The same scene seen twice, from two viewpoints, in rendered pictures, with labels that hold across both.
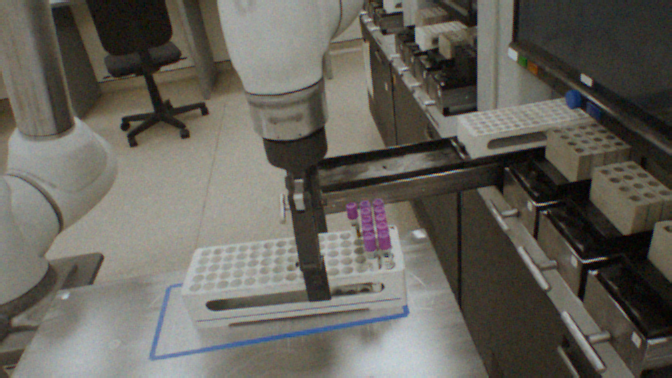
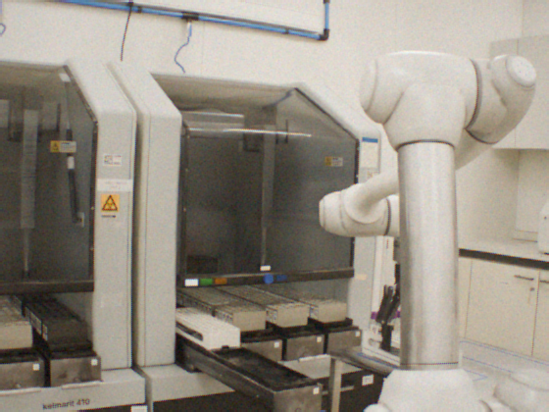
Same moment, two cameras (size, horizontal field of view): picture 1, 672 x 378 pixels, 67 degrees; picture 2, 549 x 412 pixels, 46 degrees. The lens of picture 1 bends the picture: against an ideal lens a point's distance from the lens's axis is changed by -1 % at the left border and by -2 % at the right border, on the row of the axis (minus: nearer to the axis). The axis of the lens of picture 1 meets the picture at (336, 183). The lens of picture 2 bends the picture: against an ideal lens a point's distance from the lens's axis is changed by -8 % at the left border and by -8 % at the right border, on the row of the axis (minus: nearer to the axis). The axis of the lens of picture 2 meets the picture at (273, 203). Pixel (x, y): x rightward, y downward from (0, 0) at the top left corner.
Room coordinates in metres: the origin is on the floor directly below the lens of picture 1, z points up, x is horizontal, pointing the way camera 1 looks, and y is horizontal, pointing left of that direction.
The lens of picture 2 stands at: (1.73, 1.31, 1.30)
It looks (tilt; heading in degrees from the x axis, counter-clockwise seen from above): 3 degrees down; 239
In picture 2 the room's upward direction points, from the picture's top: 3 degrees clockwise
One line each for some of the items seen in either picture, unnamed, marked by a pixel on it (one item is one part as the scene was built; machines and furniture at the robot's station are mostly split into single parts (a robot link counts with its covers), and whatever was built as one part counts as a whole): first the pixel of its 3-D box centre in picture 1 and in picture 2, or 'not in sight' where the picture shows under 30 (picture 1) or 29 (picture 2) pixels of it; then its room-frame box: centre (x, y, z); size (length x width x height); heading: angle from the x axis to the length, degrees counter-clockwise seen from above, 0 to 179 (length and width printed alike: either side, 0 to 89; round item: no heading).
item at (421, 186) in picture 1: (449, 165); (229, 363); (0.91, -0.24, 0.78); 0.73 x 0.14 x 0.09; 92
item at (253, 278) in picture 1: (296, 275); (410, 351); (0.56, 0.07, 0.85); 0.30 x 0.10 x 0.06; 87
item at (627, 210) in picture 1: (616, 201); (290, 317); (0.61, -0.41, 0.85); 0.12 x 0.02 x 0.06; 1
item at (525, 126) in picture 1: (535, 127); (199, 329); (0.91, -0.42, 0.83); 0.30 x 0.10 x 0.06; 92
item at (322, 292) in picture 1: (316, 279); not in sight; (0.50, 0.04, 0.89); 0.03 x 0.01 x 0.07; 87
